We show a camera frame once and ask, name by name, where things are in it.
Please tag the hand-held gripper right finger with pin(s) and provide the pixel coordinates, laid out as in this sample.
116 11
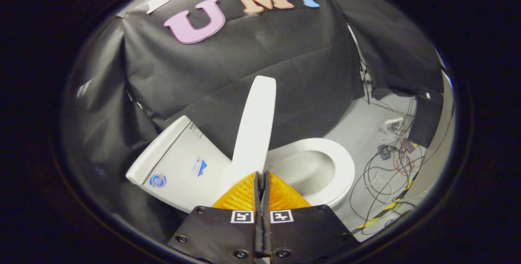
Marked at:
309 235

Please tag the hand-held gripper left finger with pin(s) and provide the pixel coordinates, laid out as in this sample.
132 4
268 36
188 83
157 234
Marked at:
220 235

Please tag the white toilet lid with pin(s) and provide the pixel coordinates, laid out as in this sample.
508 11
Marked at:
256 125

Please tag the white toilet seat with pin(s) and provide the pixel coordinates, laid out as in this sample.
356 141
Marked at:
342 170

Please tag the white toilet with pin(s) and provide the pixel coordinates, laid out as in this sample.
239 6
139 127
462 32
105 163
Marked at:
183 162

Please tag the yellow black striped floor tape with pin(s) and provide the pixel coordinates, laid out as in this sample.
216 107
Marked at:
386 209

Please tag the black box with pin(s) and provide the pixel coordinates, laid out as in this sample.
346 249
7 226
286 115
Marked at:
425 121

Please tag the black backdrop cloth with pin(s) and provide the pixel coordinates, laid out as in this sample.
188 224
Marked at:
252 60

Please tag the thin backdrop stand pole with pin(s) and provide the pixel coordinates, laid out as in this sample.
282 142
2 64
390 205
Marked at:
360 64

